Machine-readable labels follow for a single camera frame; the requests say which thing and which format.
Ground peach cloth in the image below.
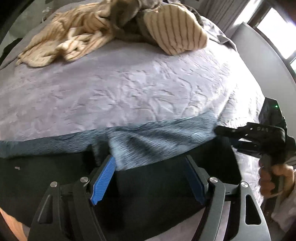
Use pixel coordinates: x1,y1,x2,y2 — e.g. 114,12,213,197
0,207,23,235

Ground person's right forearm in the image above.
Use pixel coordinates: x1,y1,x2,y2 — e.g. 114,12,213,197
270,169,296,232

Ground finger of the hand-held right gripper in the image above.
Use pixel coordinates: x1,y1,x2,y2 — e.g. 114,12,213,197
231,138,262,156
215,125,253,141

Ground white panel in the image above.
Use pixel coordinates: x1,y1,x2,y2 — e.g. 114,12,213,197
233,22,296,130

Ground grey curtain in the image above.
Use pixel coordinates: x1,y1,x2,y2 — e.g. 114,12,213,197
203,0,252,30

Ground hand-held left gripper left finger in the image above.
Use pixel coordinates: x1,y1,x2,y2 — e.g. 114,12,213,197
28,155,116,241

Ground bed with lavender quilt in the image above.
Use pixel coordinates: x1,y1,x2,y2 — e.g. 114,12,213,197
0,2,266,241

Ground cream striped pillow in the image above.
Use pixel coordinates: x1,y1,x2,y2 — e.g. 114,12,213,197
144,3,208,55

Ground cream striped sheet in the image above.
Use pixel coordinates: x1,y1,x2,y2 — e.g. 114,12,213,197
16,0,144,67

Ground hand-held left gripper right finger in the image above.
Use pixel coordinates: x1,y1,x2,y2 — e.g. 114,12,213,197
185,155,271,241

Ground person's right hand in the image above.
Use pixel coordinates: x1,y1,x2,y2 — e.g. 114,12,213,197
258,159,295,200

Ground black pants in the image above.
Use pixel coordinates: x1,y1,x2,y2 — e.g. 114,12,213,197
0,139,242,232

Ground window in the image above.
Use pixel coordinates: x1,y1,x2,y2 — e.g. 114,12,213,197
254,0,296,70

